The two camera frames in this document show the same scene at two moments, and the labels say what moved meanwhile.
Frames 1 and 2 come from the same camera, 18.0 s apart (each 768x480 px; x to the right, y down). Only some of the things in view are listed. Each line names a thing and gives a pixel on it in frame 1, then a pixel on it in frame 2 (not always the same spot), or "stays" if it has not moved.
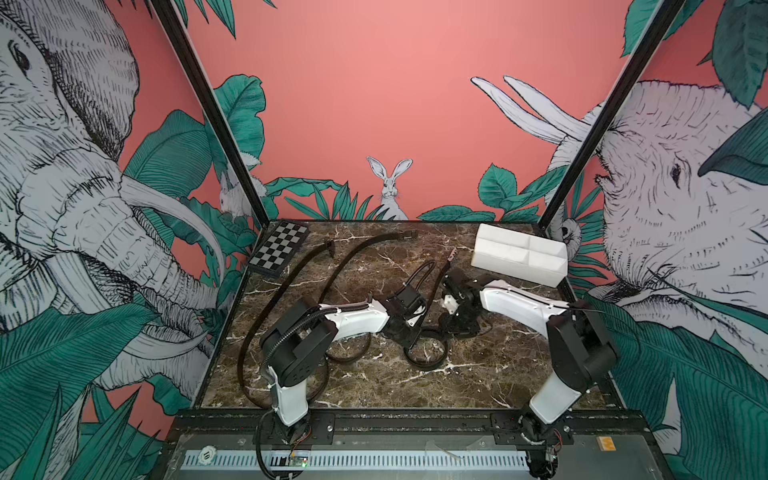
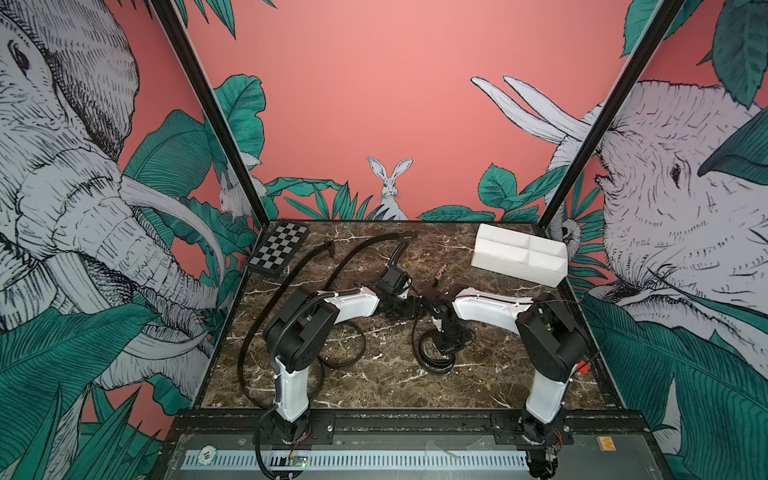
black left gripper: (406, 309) to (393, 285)
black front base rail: (408, 428) stays
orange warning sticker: (606, 443) stays
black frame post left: (172, 19) stays
